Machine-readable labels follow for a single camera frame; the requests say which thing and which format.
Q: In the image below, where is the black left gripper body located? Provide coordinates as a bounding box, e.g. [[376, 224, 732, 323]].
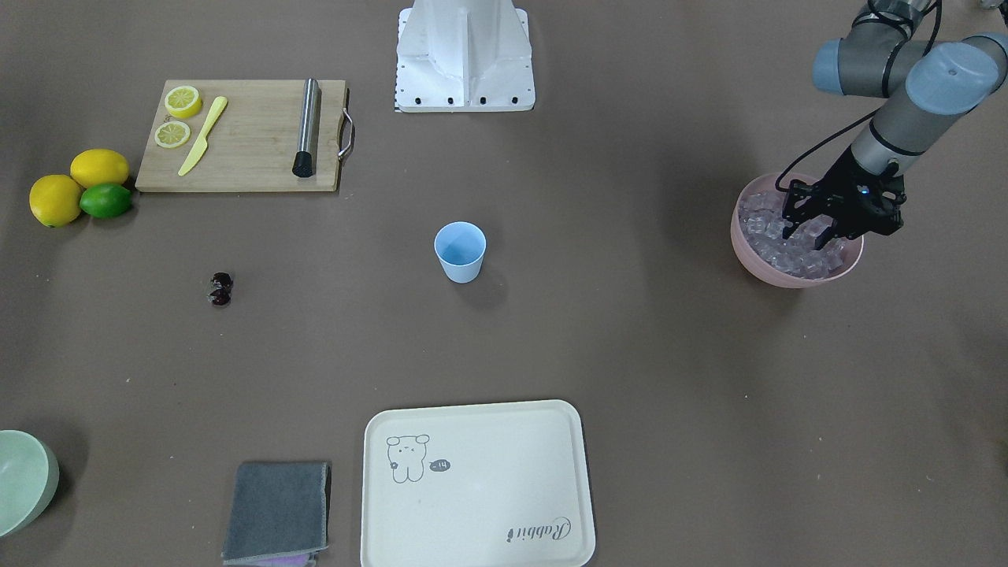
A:
[[817, 147, 905, 236]]

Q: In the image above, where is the clear ice cubes pile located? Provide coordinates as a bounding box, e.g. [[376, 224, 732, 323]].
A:
[[738, 189, 845, 280]]

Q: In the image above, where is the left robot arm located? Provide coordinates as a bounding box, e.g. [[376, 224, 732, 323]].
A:
[[776, 1, 1006, 249]]

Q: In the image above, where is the light blue cup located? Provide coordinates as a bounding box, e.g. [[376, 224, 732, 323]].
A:
[[433, 221, 487, 284]]

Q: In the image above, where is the pink bowl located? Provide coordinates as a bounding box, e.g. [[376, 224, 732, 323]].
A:
[[728, 172, 865, 288]]

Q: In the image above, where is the cream rabbit tray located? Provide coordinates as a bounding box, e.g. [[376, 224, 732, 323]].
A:
[[360, 399, 595, 566]]

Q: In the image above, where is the steel muddler black tip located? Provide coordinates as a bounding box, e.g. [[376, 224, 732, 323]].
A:
[[291, 78, 321, 177]]

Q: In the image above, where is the dark cherry upper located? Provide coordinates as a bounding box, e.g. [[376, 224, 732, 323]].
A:
[[211, 272, 234, 291]]

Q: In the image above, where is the dark cherry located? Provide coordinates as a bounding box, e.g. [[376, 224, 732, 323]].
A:
[[206, 288, 232, 306], [211, 272, 234, 291]]

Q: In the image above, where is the dark cherry lower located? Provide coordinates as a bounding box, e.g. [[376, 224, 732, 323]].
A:
[[206, 288, 232, 306]]

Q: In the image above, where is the yellow plastic knife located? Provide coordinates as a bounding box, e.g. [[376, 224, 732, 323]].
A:
[[177, 96, 229, 176]]

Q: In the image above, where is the grey folded cloth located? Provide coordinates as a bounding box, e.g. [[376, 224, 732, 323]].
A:
[[222, 461, 330, 566]]

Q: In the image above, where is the lemon half upper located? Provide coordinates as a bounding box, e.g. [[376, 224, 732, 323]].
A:
[[163, 85, 204, 120]]

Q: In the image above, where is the lemon half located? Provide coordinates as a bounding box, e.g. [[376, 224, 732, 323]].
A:
[[163, 85, 204, 120], [154, 120, 191, 150]]

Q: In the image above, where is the lemon half lower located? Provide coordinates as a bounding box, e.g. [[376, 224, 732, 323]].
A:
[[154, 120, 191, 150]]

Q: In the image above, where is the green lime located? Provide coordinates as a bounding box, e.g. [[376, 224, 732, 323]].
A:
[[79, 183, 132, 218]]

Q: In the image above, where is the yellow lemon far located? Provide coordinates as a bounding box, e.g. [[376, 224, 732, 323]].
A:
[[71, 148, 130, 189]]

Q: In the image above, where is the yellow lemon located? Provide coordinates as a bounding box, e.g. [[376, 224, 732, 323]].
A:
[[71, 148, 130, 189], [29, 175, 83, 228]]

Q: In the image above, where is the yellow lemon near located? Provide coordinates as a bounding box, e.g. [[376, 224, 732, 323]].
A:
[[29, 175, 83, 228]]

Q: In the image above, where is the mint green bowl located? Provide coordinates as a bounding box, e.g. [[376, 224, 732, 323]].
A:
[[1, 430, 60, 537]]

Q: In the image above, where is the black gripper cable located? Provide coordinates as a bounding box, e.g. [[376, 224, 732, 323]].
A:
[[775, 0, 943, 194]]

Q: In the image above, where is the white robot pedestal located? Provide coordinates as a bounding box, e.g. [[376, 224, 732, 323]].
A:
[[394, 1, 536, 113]]

